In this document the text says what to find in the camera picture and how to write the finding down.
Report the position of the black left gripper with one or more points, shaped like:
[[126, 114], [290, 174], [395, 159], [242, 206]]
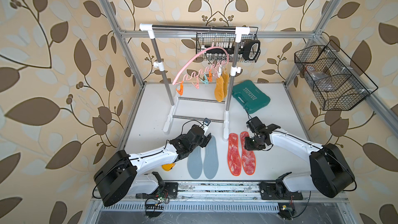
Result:
[[206, 142]]

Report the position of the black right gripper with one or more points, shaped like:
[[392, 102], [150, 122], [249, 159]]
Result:
[[249, 146]]

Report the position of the light blue insole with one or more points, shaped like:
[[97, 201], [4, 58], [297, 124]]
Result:
[[211, 162], [195, 164]]

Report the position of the red insole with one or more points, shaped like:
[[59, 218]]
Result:
[[233, 156], [248, 158]]

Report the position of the pink multi-clip hanger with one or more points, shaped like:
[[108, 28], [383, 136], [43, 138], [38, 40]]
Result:
[[196, 67]]

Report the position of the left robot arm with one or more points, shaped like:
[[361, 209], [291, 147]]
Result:
[[130, 174]]

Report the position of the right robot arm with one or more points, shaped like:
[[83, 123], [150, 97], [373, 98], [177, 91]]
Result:
[[329, 172]]

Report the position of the green plastic tool case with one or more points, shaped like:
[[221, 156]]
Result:
[[250, 97]]

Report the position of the yellow tape measure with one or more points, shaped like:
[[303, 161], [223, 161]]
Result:
[[168, 167]]

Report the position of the orange clothes peg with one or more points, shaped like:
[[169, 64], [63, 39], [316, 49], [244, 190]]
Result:
[[180, 89]]

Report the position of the orange yellow insole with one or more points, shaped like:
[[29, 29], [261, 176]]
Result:
[[219, 90], [225, 77]]

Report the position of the plastic bag in basket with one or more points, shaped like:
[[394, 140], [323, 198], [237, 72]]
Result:
[[321, 80]]

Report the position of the white clothes rack with steel bars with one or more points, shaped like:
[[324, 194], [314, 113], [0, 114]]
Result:
[[237, 34]]

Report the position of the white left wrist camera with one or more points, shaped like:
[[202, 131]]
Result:
[[205, 124]]

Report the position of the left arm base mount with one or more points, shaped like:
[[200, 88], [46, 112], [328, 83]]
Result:
[[156, 192]]

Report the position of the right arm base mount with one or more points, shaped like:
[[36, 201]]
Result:
[[277, 190]]

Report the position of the aluminium frame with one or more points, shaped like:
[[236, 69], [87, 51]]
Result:
[[366, 30]]

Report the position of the small electronics board with wires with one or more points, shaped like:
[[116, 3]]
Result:
[[286, 211]]

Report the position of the black wire basket back wall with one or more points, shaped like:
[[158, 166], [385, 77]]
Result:
[[207, 36]]

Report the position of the black wire basket wall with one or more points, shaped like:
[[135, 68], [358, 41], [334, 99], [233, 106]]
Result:
[[207, 36], [352, 84]]

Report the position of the black wire basket right wall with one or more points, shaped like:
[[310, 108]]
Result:
[[352, 84]]

